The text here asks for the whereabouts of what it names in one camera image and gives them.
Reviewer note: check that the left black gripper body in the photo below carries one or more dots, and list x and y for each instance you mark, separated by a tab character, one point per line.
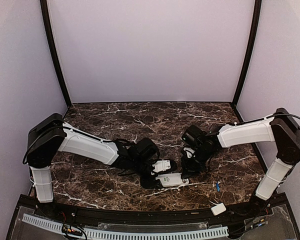
139	168

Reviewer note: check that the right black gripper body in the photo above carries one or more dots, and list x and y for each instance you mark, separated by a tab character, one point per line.
196	164

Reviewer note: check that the white remote control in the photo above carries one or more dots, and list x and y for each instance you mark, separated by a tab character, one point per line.
172	180

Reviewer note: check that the white battery cover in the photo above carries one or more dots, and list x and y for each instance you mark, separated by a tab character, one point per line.
218	209

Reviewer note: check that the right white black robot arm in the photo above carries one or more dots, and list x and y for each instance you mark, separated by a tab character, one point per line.
276	136

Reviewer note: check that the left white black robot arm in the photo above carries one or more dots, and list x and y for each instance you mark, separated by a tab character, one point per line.
54	135

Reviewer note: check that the blue battery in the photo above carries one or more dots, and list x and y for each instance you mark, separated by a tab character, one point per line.
217	187

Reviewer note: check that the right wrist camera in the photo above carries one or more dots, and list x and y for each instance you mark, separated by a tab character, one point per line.
188	152

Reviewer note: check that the white slotted cable duct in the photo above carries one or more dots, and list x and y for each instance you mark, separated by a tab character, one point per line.
107	231

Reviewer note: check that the small circuit board with wires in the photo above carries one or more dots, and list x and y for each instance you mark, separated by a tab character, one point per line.
73	232

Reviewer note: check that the black front rail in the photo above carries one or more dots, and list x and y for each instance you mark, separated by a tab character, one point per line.
94	216

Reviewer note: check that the right black frame post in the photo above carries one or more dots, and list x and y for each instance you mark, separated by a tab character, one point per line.
248	53

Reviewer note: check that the black frame post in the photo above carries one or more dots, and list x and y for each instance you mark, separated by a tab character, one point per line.
248	53
53	52

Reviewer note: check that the left black frame post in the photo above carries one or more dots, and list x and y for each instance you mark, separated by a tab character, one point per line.
53	52

